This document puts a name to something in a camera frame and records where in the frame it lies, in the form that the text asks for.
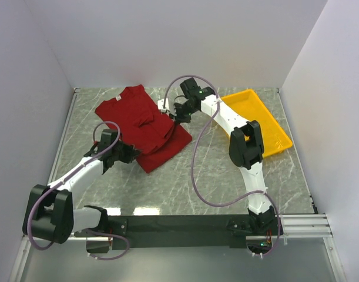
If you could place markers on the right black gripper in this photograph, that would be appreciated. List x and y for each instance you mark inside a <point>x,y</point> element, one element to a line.
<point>178,118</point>

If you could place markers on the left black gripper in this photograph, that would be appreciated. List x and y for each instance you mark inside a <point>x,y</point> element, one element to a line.
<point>131,153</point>

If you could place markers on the red t shirt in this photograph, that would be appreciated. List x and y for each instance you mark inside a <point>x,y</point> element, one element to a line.
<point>143,125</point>

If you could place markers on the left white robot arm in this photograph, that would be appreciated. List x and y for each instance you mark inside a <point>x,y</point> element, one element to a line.
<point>50,213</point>

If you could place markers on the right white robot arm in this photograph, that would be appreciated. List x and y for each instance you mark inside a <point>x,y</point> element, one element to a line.
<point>246,150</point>

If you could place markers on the black base crossbar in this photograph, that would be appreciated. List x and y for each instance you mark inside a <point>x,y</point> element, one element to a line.
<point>191,230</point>

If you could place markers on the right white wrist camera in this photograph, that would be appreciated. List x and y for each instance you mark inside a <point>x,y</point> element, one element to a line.
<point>164,106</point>

